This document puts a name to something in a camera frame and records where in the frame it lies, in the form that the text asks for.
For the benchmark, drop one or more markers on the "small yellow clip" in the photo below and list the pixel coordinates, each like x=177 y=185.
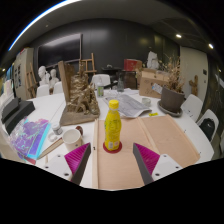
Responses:
x=153 y=114

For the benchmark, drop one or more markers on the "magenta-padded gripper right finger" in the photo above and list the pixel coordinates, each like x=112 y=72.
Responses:
x=146 y=160

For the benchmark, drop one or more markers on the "dark wall blackboard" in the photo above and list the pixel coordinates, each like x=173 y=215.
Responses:
x=60 y=50

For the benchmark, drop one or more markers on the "white plaster bust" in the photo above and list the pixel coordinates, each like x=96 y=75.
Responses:
x=54 y=77
x=42 y=74

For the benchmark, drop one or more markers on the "small white-lidded jar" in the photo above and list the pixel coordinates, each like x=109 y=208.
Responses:
x=56 y=129

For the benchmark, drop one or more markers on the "brown tape roll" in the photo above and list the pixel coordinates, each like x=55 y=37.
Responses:
x=80 y=128

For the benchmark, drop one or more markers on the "round ceiling spotlight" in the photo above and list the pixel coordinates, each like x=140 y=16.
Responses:
x=210 y=46
x=178 y=35

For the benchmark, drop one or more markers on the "white spotted mug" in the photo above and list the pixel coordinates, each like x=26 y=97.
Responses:
x=71 y=141

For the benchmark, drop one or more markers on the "brown cardboard box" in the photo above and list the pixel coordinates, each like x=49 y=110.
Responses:
x=148 y=85

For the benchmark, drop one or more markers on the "red box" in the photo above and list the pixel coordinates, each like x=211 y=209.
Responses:
x=130 y=64

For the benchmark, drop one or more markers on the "white chair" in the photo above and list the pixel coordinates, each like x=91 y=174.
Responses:
x=208 y=115
x=101 y=80
x=42 y=90
x=58 y=87
x=191 y=106

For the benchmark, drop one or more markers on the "white plaster figure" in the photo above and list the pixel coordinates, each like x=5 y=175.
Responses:
x=152 y=60

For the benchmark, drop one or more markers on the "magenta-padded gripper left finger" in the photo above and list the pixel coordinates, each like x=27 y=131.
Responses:
x=78 y=160

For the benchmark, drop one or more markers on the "wooden easel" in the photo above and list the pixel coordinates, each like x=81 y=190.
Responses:
x=32 y=80
x=87 y=60

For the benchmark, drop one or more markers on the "small glass cup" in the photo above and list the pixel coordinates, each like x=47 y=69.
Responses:
x=146 y=102

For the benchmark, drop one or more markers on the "black bag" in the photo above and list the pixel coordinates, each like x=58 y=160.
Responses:
x=207 y=128

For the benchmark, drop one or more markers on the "white cabinet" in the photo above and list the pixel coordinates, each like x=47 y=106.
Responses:
x=21 y=66

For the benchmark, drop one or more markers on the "clear plastic bottle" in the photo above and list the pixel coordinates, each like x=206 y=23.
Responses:
x=120 y=86

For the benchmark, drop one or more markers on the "printed newspaper sheet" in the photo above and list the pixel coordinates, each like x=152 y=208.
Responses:
x=130 y=105

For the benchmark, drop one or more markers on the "flat round red coaster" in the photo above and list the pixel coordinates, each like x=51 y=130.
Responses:
x=106 y=149

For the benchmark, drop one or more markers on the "golden sculpture on wooden base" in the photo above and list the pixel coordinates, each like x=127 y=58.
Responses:
x=81 y=100

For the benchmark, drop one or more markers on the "black side table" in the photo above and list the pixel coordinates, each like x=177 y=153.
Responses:
x=111 y=70

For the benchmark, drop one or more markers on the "yellow drink bottle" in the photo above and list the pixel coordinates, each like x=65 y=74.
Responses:
x=112 y=130

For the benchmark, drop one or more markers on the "dried plant in grey pot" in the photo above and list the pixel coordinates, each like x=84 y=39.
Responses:
x=170 y=100

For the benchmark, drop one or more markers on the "flat wooden stick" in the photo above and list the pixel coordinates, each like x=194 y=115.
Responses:
x=50 y=148

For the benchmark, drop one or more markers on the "beige wooden drawing board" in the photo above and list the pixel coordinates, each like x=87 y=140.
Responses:
x=160 y=133

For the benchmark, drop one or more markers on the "wooden wall figure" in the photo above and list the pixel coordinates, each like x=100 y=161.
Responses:
x=193 y=86

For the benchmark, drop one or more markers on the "black flat box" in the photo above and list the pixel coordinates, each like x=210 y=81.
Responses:
x=10 y=108
x=20 y=115

